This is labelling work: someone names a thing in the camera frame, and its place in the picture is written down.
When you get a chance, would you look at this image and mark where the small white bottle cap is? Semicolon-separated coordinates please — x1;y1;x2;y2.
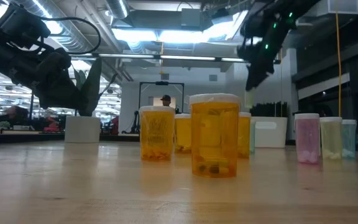
293;113;321;164

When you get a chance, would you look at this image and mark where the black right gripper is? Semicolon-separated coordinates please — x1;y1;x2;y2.
237;5;295;92

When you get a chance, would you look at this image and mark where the light green pill bottle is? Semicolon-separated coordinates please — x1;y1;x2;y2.
319;116;343;161

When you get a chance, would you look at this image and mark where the yellow-topped white cup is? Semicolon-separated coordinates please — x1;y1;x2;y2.
174;113;193;154
188;93;241;179
138;105;176;162

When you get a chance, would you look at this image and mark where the black background gantry frame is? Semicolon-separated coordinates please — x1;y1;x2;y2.
138;81;185;131

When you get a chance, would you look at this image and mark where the silver ventilation duct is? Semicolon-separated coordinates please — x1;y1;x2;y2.
104;0;130;19
11;0;85;53

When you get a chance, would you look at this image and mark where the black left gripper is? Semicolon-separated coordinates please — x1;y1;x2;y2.
26;50;86;110

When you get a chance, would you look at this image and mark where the green snake plant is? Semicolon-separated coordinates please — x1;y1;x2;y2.
71;57;119;118

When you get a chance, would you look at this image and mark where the light blue pill bottle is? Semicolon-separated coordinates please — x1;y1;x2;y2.
341;119;357;159

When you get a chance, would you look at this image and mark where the long LED light bar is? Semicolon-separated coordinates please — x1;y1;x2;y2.
68;52;282;63

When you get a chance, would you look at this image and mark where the row of black objects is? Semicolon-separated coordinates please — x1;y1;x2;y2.
249;101;288;118

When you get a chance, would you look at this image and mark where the teal pill bottle white cap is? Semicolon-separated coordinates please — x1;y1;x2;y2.
249;119;257;153

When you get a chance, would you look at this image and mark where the white plastic bin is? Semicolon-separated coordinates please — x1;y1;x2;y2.
250;116;288;149

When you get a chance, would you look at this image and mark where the person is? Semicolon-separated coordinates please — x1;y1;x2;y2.
6;105;30;125
160;94;172;108

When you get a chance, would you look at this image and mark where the orange pill bottle white cap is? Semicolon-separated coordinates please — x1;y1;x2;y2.
238;111;252;159

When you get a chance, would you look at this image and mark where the white plant pot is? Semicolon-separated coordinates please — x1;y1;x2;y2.
64;116;101;144

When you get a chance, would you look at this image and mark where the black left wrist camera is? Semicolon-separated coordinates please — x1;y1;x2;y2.
0;3;52;49

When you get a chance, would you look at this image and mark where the black left wrist camera cable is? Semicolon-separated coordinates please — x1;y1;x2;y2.
40;16;102;56

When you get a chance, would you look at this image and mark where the white ceiling unit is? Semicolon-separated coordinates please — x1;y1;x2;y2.
327;0;358;16

